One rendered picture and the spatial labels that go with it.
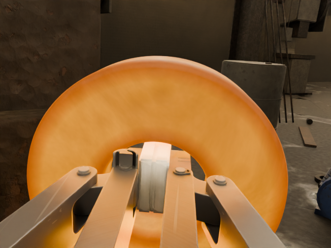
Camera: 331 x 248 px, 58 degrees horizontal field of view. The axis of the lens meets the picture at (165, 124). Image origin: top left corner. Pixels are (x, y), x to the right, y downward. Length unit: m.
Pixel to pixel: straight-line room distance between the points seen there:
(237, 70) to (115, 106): 2.56
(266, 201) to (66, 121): 0.12
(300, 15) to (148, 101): 7.75
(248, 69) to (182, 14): 5.37
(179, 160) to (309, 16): 7.97
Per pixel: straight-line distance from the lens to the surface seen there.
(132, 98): 0.16
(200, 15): 8.24
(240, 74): 2.70
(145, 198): 0.16
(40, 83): 0.53
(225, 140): 0.16
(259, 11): 4.39
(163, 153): 0.15
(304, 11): 7.98
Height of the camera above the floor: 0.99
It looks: 15 degrees down
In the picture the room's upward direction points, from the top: 4 degrees clockwise
